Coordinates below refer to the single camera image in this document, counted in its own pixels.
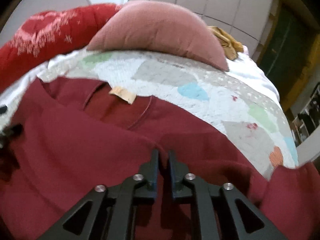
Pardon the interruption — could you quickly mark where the dark red sweater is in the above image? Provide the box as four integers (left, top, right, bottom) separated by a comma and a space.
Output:
1, 77, 319, 239

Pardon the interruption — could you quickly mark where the patchwork heart quilt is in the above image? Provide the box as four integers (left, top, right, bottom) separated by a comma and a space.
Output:
1, 49, 298, 178

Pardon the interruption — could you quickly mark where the cluttered white shelf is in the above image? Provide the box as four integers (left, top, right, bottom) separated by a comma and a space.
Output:
291, 82, 319, 147

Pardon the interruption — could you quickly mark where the white fleece blanket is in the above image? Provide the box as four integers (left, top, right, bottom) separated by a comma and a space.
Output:
226, 45, 280, 106

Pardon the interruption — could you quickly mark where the wooden door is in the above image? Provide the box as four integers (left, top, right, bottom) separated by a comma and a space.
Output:
259, 3, 319, 111

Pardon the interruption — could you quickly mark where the red floral comforter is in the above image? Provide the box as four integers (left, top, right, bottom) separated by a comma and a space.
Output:
1, 3, 121, 91

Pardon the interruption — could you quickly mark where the white headboard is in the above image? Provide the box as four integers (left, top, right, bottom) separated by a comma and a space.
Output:
1, 0, 91, 43

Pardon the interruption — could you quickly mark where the pink corduroy pillow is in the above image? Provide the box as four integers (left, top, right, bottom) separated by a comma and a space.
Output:
87, 0, 229, 72

